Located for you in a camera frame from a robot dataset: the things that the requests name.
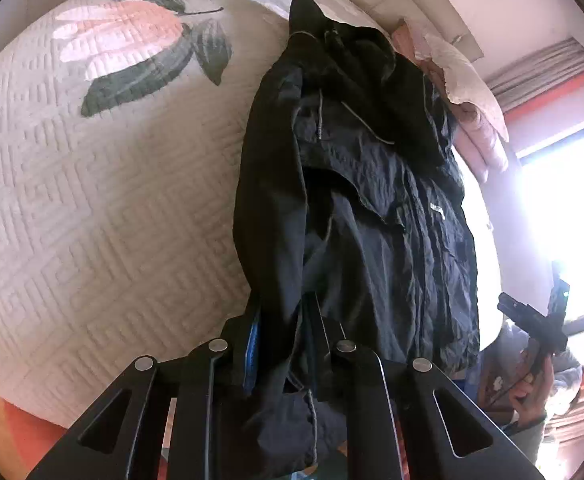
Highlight black jacket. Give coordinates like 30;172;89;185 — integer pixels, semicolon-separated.
223;0;479;479

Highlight person's right hand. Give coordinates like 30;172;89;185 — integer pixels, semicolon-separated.
508;356;554;427

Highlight cream lace pillow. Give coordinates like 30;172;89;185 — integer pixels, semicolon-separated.
406;20;510;142

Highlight floral bedspread bed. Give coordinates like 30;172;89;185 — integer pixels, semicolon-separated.
0;0;503;430

